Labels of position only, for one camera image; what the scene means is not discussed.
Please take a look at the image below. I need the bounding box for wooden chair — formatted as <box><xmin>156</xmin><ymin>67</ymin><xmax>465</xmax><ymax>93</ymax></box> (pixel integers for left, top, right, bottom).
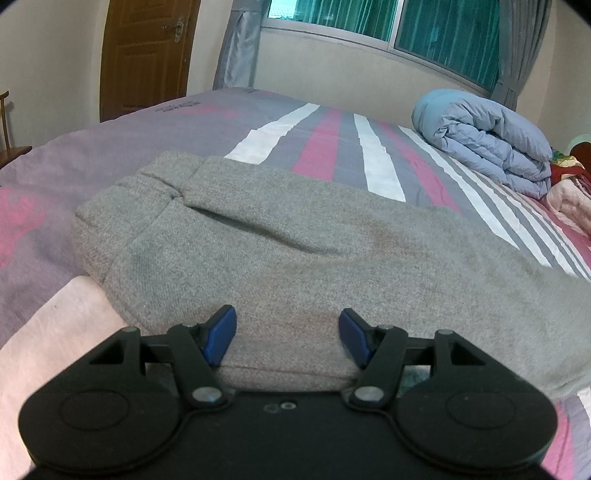
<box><xmin>0</xmin><ymin>90</ymin><xmax>33</xmax><ymax>169</ymax></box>

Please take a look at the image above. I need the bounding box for folded blue duvet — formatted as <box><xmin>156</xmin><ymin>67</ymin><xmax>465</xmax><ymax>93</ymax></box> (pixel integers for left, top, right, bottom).
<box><xmin>412</xmin><ymin>89</ymin><xmax>553</xmax><ymax>200</ymax></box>

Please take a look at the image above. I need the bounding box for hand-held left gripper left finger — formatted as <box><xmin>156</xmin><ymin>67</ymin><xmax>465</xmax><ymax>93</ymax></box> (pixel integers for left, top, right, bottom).
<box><xmin>88</xmin><ymin>305</ymin><xmax>238</xmax><ymax>409</ymax></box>

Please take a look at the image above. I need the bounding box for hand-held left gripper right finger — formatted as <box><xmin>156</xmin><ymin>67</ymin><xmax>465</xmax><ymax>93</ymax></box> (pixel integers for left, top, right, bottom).
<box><xmin>338</xmin><ymin>308</ymin><xmax>485</xmax><ymax>411</ymax></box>

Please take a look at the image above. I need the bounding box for striped bed sheet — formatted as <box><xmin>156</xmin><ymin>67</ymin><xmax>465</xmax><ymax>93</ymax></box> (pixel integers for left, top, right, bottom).
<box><xmin>0</xmin><ymin>85</ymin><xmax>591</xmax><ymax>480</ymax></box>

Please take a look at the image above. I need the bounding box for light pink cloth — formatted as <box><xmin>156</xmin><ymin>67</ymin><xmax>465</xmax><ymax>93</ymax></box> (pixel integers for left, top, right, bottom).
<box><xmin>0</xmin><ymin>274</ymin><xmax>144</xmax><ymax>464</ymax></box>

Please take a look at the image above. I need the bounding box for pink blanket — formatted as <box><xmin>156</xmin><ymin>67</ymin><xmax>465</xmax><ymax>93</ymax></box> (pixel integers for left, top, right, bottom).
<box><xmin>546</xmin><ymin>178</ymin><xmax>591</xmax><ymax>238</ymax></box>

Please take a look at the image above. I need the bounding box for wooden door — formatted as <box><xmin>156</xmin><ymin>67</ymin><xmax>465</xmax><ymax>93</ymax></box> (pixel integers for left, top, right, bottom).
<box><xmin>99</xmin><ymin>0</ymin><xmax>202</xmax><ymax>123</ymax></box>

